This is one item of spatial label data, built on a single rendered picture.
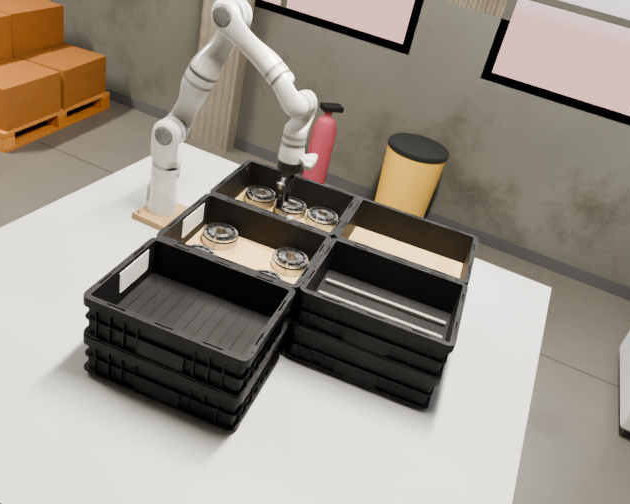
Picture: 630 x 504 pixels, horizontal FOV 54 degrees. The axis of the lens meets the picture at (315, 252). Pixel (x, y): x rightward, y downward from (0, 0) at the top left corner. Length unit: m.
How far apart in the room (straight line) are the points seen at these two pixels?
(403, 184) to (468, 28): 0.93
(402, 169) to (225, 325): 2.18
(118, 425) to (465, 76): 2.89
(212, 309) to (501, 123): 2.58
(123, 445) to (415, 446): 0.67
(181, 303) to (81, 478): 0.47
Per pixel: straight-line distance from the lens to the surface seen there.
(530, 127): 3.78
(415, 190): 3.57
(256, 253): 1.79
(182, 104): 2.00
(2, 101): 4.02
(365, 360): 1.57
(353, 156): 4.08
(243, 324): 1.53
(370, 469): 1.48
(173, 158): 2.01
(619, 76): 3.70
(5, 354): 1.64
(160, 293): 1.60
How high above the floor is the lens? 1.81
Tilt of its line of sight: 32 degrees down
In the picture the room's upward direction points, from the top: 14 degrees clockwise
